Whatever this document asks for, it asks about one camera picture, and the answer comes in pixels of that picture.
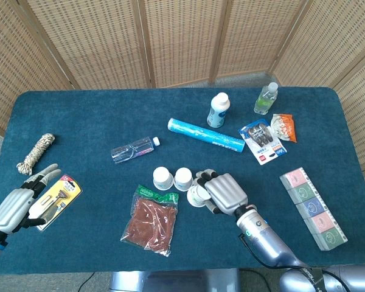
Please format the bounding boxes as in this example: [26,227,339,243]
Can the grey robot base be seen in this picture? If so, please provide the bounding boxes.
[108,267,241,292]

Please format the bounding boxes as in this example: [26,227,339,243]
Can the row of pastel tissue packs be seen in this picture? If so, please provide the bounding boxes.
[279,166,349,252]

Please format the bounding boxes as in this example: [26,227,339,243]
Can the blue table cloth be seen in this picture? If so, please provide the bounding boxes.
[0,87,365,276]

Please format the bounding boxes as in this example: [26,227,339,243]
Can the yellow razor blister pack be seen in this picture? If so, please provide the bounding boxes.
[28,174,83,232]

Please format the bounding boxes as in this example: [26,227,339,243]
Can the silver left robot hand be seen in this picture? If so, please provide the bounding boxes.
[0,163,63,235]

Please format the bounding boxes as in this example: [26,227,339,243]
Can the beige braided rope bundle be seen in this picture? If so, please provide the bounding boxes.
[16,133,56,176]

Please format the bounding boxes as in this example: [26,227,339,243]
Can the blue flower paper cup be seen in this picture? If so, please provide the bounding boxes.
[153,167,175,191]
[173,167,193,192]

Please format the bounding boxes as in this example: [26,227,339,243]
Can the brown towel in plastic bag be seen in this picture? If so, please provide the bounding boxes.
[120,184,179,258]

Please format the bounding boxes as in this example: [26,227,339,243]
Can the green flower paper cup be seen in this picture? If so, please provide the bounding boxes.
[186,179,212,207]

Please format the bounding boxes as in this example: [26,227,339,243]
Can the orange white snack packet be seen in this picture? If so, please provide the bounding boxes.
[269,113,297,144]

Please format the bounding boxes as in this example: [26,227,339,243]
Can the white blue drink bottle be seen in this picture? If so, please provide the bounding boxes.
[206,92,231,129]

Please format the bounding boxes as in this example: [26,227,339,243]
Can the clear bottle green label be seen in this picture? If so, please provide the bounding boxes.
[254,82,279,116]

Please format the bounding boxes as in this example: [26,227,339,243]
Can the wicker folding screen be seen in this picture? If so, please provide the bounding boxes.
[0,0,365,220]

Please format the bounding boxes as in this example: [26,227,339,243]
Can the blue cylindrical bag roll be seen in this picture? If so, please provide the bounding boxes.
[167,117,246,153]

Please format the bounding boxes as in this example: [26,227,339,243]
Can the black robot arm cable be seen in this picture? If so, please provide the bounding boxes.
[237,233,353,292]

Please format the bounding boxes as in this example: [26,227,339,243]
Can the white blister card pack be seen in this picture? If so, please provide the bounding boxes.
[238,119,288,166]

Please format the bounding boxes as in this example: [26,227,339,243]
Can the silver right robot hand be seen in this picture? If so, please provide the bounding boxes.
[194,170,249,215]

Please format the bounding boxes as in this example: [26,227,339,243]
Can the clear bottle purple label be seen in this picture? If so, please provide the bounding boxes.
[110,136,161,165]

